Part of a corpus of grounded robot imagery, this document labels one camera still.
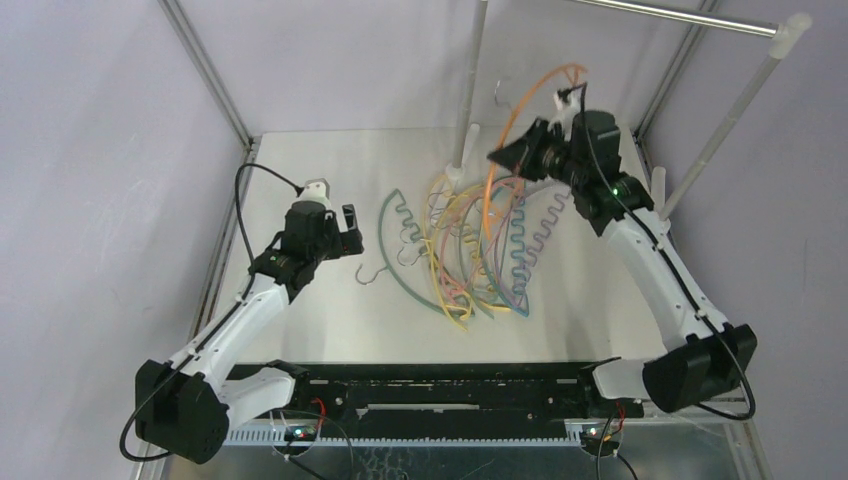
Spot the pink plastic hanger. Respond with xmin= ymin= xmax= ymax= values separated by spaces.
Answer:
xmin=428 ymin=177 xmax=530 ymax=321

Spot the purple plastic hanger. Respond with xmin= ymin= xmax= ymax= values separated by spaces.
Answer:
xmin=520 ymin=181 xmax=571 ymax=282

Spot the orange plastic hanger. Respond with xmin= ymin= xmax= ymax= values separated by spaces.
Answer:
xmin=481 ymin=62 xmax=588 ymax=240

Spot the light green plastic hanger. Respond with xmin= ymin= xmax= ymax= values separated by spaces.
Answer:
xmin=458 ymin=194 xmax=494 ymax=319

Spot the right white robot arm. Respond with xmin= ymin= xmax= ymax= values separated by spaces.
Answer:
xmin=487 ymin=110 xmax=758 ymax=420

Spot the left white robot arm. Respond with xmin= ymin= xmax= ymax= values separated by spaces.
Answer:
xmin=119 ymin=200 xmax=364 ymax=464

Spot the dark green plastic hanger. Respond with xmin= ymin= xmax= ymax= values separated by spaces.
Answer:
xmin=354 ymin=189 xmax=469 ymax=315

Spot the pale yellow plastic hanger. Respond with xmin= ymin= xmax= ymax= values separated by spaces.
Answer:
xmin=421 ymin=174 xmax=460 ymax=253

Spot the teal plastic hanger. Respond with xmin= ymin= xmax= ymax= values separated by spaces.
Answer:
xmin=490 ymin=196 xmax=531 ymax=318

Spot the left small circuit board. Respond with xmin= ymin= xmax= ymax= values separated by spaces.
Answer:
xmin=283 ymin=426 xmax=318 ymax=444

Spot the small circuit board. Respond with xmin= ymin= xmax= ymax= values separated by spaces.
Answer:
xmin=580 ymin=427 xmax=612 ymax=443
xmin=283 ymin=426 xmax=318 ymax=444

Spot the chrome clothes rack bar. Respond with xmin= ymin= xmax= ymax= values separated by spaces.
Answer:
xmin=573 ymin=0 xmax=782 ymax=38

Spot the right small circuit board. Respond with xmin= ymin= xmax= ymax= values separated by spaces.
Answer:
xmin=580 ymin=427 xmax=612 ymax=443

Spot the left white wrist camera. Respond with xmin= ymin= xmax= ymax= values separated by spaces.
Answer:
xmin=298 ymin=178 xmax=332 ymax=210

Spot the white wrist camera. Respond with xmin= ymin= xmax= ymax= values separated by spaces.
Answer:
xmin=552 ymin=89 xmax=580 ymax=133
xmin=298 ymin=178 xmax=332 ymax=210

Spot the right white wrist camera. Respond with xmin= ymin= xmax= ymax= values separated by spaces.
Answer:
xmin=552 ymin=89 xmax=580 ymax=133

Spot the white clothes rack left post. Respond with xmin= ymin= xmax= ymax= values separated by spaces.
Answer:
xmin=444 ymin=1 xmax=489 ymax=188

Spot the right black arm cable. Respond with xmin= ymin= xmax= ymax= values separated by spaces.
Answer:
xmin=569 ymin=82 xmax=757 ymax=423

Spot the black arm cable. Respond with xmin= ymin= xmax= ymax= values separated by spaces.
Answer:
xmin=569 ymin=82 xmax=757 ymax=423
xmin=119 ymin=162 xmax=307 ymax=463

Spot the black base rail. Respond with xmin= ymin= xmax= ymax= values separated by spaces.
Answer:
xmin=249 ymin=362 xmax=645 ymax=435

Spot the white slotted cable duct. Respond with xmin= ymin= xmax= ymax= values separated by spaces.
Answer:
xmin=224 ymin=417 xmax=586 ymax=448

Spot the left aluminium frame profile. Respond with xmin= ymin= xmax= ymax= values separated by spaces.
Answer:
xmin=129 ymin=0 xmax=261 ymax=480

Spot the aluminium frame profile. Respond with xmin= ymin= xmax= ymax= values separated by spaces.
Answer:
xmin=129 ymin=0 xmax=261 ymax=480
xmin=632 ymin=0 xmax=773 ymax=480

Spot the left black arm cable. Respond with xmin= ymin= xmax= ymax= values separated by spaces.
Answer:
xmin=119 ymin=162 xmax=307 ymax=463

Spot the right aluminium frame profile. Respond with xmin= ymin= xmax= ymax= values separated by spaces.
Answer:
xmin=632 ymin=0 xmax=773 ymax=480

